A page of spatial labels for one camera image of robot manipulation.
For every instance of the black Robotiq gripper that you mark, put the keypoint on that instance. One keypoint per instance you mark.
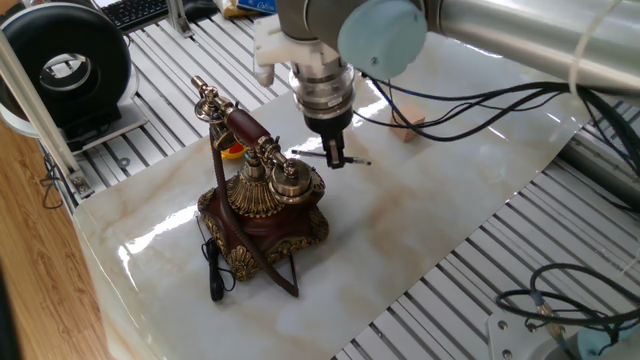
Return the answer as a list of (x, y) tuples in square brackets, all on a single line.
[(327, 120)]

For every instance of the silver and black pen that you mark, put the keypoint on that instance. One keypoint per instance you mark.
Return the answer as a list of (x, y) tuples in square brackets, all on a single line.
[(307, 153)]

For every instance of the antique brass rotary phone base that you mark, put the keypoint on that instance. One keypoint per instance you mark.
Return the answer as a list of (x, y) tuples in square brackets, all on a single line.
[(270, 225)]

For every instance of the silver robot base mounting plate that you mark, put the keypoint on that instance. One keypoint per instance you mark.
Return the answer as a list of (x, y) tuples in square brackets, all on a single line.
[(510, 340)]

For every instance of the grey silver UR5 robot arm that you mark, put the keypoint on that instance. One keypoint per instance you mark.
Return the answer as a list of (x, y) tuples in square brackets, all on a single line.
[(500, 35)]

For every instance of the brass and maroon phone handset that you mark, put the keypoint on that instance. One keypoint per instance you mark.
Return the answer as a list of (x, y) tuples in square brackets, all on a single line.
[(247, 129)]

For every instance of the small wooden cube block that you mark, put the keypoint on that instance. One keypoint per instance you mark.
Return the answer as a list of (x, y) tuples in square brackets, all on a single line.
[(407, 134)]

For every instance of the glossy marble pattern mat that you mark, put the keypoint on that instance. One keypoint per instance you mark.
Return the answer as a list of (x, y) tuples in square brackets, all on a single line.
[(400, 225)]

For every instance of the yellow orange turtle toy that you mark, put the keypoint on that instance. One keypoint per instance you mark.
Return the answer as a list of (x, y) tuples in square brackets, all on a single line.
[(233, 151)]

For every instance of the blue printed package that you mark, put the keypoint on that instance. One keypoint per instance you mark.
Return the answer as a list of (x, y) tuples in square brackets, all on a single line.
[(256, 5)]

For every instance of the black computer keyboard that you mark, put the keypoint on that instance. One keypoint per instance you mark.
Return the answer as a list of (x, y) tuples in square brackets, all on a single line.
[(135, 12)]

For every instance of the white zip tie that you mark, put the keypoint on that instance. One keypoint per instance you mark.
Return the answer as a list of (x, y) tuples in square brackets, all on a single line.
[(582, 50)]

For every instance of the white plastic wrist mount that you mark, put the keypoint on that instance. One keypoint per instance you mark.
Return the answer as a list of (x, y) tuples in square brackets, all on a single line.
[(280, 47)]

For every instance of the aluminium upright post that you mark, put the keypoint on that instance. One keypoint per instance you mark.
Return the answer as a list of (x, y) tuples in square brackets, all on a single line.
[(177, 20)]

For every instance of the aluminium frame rail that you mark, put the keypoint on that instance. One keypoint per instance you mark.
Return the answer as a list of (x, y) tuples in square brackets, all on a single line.
[(30, 110)]

